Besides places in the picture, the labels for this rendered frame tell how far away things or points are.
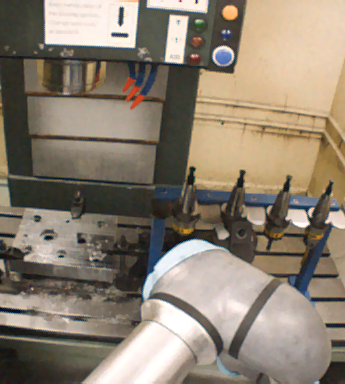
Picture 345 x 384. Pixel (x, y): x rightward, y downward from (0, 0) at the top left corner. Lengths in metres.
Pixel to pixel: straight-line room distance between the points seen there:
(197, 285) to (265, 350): 0.11
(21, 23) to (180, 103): 0.87
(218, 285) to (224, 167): 1.60
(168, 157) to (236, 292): 1.16
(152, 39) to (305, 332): 0.52
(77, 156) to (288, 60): 0.95
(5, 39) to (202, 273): 0.52
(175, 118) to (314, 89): 0.72
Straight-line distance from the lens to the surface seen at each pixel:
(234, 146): 2.07
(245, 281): 0.54
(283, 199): 1.04
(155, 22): 0.77
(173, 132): 1.60
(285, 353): 0.54
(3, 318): 1.22
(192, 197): 1.00
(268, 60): 1.92
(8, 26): 0.81
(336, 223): 1.13
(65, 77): 0.95
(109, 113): 1.53
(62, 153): 1.64
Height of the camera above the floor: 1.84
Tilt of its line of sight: 34 degrees down
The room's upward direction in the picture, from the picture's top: 7 degrees clockwise
